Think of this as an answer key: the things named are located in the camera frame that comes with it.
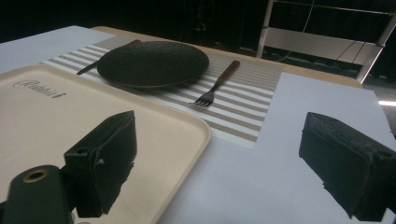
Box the metal frame stand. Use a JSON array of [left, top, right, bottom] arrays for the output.
[[255, 0, 396, 84]]

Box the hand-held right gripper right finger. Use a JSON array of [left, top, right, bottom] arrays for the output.
[[298, 111, 396, 222]]

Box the striped woven placemat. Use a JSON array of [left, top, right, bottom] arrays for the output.
[[40, 35, 285, 151]]

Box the knife with brown handle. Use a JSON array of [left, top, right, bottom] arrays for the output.
[[76, 38, 143, 77]]

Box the beige plastic tray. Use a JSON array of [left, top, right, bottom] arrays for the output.
[[0, 63, 213, 224]]

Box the black round plate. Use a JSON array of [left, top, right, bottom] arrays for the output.
[[96, 40, 210, 90]]

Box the fork with brown handle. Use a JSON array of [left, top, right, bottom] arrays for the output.
[[193, 60, 241, 107]]

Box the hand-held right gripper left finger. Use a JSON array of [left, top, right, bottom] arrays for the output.
[[64, 109, 138, 218]]

